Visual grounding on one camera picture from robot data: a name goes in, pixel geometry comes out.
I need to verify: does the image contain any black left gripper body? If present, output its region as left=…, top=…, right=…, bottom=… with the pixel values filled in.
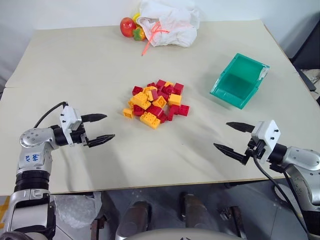
left=70, top=122, right=90, bottom=148

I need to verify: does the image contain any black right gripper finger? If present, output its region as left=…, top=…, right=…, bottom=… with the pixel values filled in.
left=225, top=121, right=255, bottom=134
left=212, top=142, right=247, bottom=165

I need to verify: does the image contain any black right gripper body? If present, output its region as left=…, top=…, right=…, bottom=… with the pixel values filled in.
left=241, top=138, right=266, bottom=165

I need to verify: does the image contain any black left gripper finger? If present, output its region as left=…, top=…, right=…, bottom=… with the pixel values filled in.
left=81, top=113, right=109, bottom=124
left=87, top=134, right=116, bottom=149

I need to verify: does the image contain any green plastic bin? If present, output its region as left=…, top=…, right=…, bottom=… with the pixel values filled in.
left=209, top=52, right=271, bottom=110

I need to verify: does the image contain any white round base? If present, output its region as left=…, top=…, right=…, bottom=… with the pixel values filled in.
left=273, top=183, right=301, bottom=209

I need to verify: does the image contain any white label on bin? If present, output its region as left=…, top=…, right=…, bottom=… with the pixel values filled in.
left=258, top=67, right=269, bottom=81

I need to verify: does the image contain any dark rounded shape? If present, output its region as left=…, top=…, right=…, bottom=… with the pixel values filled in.
left=117, top=199, right=153, bottom=237
left=179, top=191, right=216, bottom=232

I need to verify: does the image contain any white plastic sheet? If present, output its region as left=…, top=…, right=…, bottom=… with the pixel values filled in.
left=52, top=194, right=101, bottom=230

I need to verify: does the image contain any orange green toy fruit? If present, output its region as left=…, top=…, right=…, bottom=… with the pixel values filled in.
left=132, top=26, right=147, bottom=42

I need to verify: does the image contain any red toy apple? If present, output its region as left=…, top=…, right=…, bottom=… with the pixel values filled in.
left=119, top=16, right=137, bottom=38

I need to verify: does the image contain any white cloth bag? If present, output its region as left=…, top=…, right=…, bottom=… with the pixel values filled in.
left=136, top=0, right=201, bottom=49

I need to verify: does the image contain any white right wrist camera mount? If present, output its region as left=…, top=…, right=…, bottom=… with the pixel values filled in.
left=250, top=119, right=282, bottom=165

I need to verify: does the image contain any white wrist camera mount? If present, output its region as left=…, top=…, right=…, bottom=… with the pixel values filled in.
left=58, top=103, right=84, bottom=146
left=250, top=119, right=282, bottom=165

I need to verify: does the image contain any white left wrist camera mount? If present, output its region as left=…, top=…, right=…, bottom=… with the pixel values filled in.
left=58, top=103, right=84, bottom=146

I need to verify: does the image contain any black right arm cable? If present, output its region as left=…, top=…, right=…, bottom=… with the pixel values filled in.
left=251, top=149, right=310, bottom=235

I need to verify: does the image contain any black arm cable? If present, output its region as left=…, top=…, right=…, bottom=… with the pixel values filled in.
left=251, top=149, right=310, bottom=235
left=33, top=101, right=69, bottom=129

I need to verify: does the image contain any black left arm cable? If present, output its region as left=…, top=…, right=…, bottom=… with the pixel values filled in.
left=33, top=101, right=69, bottom=129

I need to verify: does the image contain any dark metal bracket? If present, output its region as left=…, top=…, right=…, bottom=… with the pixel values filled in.
left=90, top=214, right=107, bottom=240
left=219, top=205, right=247, bottom=239

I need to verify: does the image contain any orange drawstring cord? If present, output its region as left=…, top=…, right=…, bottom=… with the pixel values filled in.
left=140, top=21, right=170, bottom=57

